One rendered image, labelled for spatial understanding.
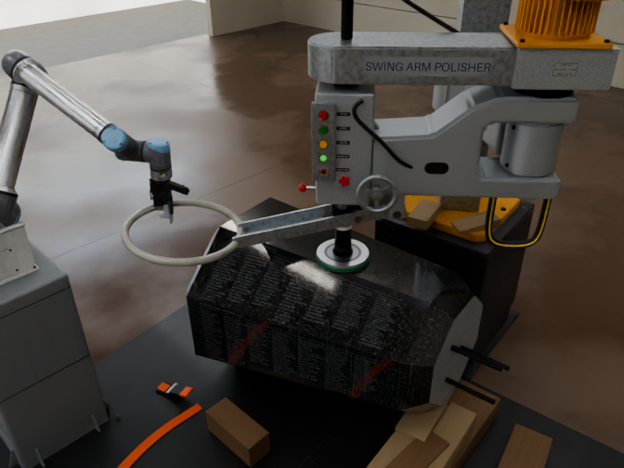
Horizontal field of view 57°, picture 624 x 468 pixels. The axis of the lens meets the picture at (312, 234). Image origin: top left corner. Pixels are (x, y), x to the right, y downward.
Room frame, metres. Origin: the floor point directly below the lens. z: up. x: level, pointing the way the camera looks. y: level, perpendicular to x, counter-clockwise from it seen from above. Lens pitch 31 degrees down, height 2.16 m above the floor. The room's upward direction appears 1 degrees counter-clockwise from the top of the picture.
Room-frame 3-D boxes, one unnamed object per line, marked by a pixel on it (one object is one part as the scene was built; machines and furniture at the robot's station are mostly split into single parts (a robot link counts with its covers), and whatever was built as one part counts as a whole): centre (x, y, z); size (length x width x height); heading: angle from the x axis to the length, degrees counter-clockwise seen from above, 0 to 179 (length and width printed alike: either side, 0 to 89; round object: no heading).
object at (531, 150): (1.91, -0.78, 1.37); 0.19 x 0.19 x 0.20
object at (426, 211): (2.39, -0.54, 0.81); 0.20 x 0.10 x 0.05; 149
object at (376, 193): (1.84, -0.23, 1.22); 0.15 x 0.10 x 0.15; 85
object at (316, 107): (1.86, -0.04, 1.40); 0.08 x 0.03 x 0.28; 85
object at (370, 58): (1.94, -0.47, 1.64); 0.96 x 0.25 x 0.17; 85
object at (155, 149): (2.22, 0.63, 1.21); 0.10 x 0.09 x 0.12; 83
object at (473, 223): (2.32, -0.76, 0.80); 0.20 x 0.10 x 0.05; 102
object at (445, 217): (2.56, -0.73, 0.76); 0.49 x 0.49 x 0.05; 51
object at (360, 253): (1.97, -0.12, 0.87); 0.21 x 0.21 x 0.01
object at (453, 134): (1.92, -0.51, 1.33); 0.74 x 0.23 x 0.49; 85
